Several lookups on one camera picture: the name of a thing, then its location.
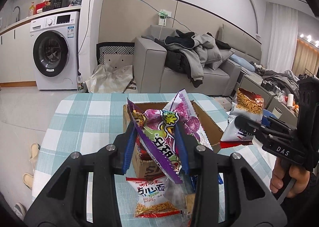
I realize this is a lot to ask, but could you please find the brown cardboard box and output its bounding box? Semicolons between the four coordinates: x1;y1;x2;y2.
123;100;225;180

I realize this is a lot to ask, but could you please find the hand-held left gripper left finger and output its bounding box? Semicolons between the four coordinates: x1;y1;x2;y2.
25;123;136;227

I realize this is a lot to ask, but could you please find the person's right hand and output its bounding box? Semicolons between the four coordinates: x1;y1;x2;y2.
270;159;312;199

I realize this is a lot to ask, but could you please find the crumpled plastic sheet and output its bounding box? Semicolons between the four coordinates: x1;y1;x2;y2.
85;63;134;93

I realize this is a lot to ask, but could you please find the wall outlet with green plug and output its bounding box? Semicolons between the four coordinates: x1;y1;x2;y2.
157;9;173;27

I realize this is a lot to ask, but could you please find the beige slipper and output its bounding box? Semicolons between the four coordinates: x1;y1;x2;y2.
23;173;34;189
29;143;40;166

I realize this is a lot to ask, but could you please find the white washing machine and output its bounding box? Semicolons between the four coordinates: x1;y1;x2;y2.
30;11;81;91

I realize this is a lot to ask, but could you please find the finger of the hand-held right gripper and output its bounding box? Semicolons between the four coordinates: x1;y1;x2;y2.
262;115;297;132
235;115;272;143

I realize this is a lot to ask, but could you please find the tan biscuit packet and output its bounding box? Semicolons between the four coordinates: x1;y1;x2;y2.
181;191;198;219

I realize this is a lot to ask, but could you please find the grey sofa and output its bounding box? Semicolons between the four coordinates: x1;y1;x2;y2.
133;24;262;97

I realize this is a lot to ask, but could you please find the black garment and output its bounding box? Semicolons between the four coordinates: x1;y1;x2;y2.
164;30;195;49

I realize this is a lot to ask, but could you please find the grey jacket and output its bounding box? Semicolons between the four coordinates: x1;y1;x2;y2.
179;32;235;88

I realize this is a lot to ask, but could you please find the blue pillow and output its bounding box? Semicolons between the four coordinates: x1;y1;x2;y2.
229;55;256;72

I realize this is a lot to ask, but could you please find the purple snack packet green print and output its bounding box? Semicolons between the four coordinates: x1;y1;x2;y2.
127;97;183;184

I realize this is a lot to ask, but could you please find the red box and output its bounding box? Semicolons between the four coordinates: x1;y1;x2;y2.
35;2;52;14

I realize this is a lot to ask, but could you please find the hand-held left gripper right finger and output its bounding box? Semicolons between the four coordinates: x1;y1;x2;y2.
175;125;287;227

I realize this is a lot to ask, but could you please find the plastic bottle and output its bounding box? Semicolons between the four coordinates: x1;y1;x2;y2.
77;72;85;93

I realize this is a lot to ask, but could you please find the grey slipper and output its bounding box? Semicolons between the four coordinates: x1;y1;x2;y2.
14;202;27;220

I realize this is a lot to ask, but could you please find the patterned black white panel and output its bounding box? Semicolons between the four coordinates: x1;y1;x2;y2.
96;42;135;67

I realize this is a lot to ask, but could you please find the grey side cabinet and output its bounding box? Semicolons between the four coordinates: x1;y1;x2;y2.
240;73;278;108

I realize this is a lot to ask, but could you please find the white curtain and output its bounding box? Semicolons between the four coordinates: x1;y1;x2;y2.
266;2;299;73

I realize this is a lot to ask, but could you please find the red snack packet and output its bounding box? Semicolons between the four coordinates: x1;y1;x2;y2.
136;139;153;162

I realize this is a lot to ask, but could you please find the white noodle snack packet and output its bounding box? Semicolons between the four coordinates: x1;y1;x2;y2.
221;88;265;149
125;176;181;218

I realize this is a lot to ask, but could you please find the black pressure cooker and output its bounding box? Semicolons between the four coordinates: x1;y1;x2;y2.
50;0;72;9

